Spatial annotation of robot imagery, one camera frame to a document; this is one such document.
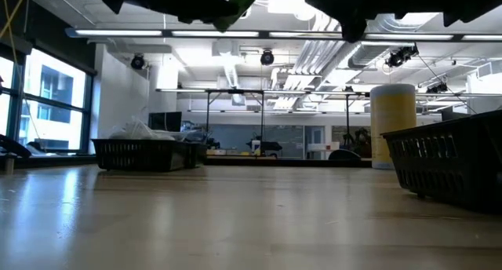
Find white vanity kit bag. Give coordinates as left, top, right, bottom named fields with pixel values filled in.
left=108, top=119, right=176, bottom=141

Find black ceiling spotlight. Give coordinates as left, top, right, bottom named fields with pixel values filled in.
left=386, top=44, right=420, bottom=69
left=426, top=82, right=449, bottom=94

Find yellow canister white lid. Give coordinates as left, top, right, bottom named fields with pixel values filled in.
left=369, top=83, right=417, bottom=170

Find long ceiling light strip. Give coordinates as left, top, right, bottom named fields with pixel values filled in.
left=65, top=27, right=502, bottom=42

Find white cotton pads bag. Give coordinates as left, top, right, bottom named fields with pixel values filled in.
left=156, top=129, right=197, bottom=142

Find black background monitors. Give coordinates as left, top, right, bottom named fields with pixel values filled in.
left=147, top=111, right=184, bottom=132

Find silver ventilation duct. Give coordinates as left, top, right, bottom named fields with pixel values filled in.
left=347, top=13, right=440, bottom=69

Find black overhead rig frame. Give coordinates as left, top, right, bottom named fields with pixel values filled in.
left=156, top=87, right=372, bottom=159

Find large window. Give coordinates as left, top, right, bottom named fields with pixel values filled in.
left=0, top=46, right=97, bottom=157

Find black slotted plastic basket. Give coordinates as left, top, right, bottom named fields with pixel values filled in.
left=182, top=140, right=209, bottom=169
left=468, top=108, right=502, bottom=214
left=380, top=116, right=478, bottom=206
left=91, top=138, right=188, bottom=173

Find green travel bottle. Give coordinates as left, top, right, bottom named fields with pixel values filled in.
left=213, top=0, right=267, bottom=33

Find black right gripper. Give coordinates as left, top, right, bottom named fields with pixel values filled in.
left=304, top=0, right=399, bottom=43

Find yellow hanging cable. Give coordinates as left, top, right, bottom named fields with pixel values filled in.
left=0, top=0, right=31, bottom=42

